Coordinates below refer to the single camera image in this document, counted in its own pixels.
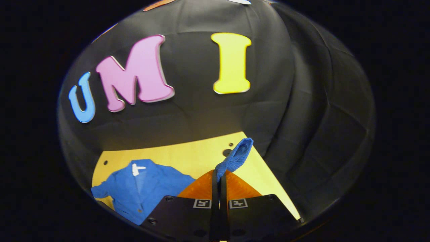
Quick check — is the black backdrop cloth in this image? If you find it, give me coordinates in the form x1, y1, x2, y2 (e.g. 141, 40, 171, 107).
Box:
57, 0, 376, 222

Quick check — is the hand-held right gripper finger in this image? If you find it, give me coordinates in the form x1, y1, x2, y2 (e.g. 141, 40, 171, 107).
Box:
140, 170, 220, 242
220, 170, 301, 242

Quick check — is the blue button shirt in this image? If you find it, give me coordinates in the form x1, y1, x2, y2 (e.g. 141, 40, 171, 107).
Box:
91, 138, 254, 226

